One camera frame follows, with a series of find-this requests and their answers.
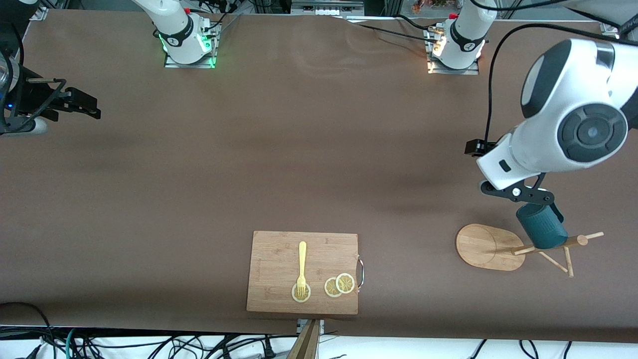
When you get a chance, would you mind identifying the teal mug yellow inside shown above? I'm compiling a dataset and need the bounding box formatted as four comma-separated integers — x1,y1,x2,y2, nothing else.
515,202,569,250

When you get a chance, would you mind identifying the wooden mug rack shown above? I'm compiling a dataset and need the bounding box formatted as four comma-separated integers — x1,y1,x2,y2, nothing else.
456,224,605,278

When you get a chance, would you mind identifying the brown table cover sheet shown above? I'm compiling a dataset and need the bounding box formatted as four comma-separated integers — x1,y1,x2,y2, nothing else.
0,9,638,345

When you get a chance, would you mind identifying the yellow plastic fork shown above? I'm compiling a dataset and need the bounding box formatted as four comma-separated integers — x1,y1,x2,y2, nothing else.
297,241,307,296

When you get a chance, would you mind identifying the grey power strip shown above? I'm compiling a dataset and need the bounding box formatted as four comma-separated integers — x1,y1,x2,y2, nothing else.
291,0,365,16

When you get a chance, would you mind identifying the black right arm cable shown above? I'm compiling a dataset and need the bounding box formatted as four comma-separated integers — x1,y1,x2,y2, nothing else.
2,22,66,131

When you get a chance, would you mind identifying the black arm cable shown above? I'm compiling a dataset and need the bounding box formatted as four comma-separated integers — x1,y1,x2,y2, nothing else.
484,0,638,145
2,22,66,131

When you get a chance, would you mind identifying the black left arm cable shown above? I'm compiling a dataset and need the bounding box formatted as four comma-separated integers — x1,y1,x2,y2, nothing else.
484,0,638,145

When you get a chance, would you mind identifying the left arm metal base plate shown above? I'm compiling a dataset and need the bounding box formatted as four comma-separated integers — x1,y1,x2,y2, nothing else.
427,26,480,75

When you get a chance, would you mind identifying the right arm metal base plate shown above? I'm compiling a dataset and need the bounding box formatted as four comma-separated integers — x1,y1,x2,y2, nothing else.
164,19,217,69

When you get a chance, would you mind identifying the short black table cable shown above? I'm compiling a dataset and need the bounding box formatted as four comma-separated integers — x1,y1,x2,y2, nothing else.
395,14,440,30

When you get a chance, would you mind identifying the long black table cable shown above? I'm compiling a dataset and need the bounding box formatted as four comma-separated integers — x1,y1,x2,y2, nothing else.
343,17,439,43

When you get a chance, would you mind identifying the thick black looped cable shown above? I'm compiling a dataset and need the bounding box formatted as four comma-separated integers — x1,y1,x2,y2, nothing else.
0,301,56,359

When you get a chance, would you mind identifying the teal cable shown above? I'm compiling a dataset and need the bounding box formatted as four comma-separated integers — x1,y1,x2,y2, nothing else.
64,328,81,359

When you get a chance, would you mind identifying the bamboo cutting board metal handle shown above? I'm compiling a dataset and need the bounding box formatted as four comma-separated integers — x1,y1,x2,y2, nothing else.
246,230,365,315

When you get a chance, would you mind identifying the wooden post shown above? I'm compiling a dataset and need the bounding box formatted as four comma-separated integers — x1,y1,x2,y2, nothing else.
287,320,320,359

